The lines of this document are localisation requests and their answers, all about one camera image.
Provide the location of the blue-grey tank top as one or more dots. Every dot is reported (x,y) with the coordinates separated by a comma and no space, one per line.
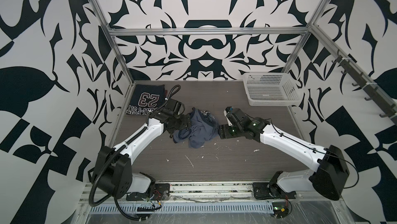
(204,127)

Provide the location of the wall hook rail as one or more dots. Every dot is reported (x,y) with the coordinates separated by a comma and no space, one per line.
(372,89)

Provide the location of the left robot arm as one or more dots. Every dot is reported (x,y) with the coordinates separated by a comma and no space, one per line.
(113,177)

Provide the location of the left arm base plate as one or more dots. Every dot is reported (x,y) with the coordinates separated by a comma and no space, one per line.
(155,192)

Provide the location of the aluminium frame crossbar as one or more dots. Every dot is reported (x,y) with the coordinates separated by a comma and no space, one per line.
(207,31)

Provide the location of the white slotted cable duct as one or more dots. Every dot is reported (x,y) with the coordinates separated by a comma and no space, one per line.
(200,208)

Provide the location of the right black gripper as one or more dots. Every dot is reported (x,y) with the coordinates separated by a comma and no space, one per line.
(224,129)

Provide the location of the white plastic laundry basket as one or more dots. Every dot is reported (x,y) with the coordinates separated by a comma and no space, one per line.
(271,89)

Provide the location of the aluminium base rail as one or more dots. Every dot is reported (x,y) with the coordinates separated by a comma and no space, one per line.
(218,191)

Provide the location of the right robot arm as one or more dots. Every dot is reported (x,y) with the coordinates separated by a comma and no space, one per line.
(327,171)

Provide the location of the small green circuit board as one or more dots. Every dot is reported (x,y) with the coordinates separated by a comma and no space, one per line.
(281,209)

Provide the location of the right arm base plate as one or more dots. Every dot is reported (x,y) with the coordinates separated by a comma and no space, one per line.
(270,190)

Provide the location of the navy tank top red trim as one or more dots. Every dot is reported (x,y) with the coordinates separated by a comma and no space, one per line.
(145,99)

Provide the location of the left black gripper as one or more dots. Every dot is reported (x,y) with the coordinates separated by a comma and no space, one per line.
(184,123)

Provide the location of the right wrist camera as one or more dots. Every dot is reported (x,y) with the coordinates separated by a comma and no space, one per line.
(227,110)

